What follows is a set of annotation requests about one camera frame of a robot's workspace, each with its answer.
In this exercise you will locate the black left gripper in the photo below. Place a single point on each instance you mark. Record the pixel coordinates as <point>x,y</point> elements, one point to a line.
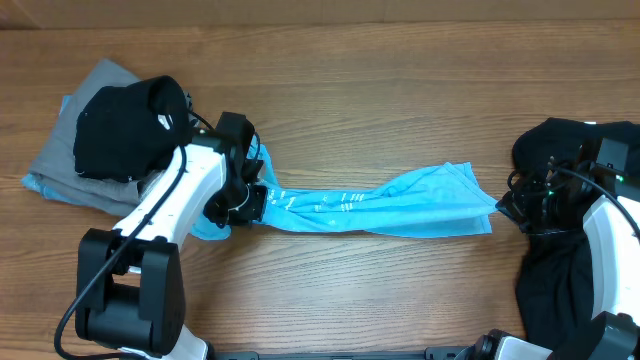
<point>253,211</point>

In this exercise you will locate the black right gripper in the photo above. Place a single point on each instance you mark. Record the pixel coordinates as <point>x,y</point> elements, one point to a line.
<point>513,204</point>

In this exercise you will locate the light blue printed t-shirt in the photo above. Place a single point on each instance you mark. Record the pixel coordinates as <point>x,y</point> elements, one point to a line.
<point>433,202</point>

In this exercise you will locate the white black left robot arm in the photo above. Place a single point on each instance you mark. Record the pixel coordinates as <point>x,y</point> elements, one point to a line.
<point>130,293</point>

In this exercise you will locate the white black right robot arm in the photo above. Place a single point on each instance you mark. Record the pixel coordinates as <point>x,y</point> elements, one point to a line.
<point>595,194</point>

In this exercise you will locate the black crumpled garment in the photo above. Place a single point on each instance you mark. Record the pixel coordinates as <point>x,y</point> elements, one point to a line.
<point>554,291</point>

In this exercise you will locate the black folded garment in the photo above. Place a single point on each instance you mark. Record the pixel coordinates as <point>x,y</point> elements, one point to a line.
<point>125,133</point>

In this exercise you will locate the light blue folded garment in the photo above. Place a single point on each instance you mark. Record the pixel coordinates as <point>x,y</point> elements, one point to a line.
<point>52,173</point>

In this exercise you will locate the grey folded garment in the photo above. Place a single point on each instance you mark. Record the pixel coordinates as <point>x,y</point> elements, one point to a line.
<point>108,195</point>

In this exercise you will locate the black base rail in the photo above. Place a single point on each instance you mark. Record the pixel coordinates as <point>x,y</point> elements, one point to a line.
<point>430,353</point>

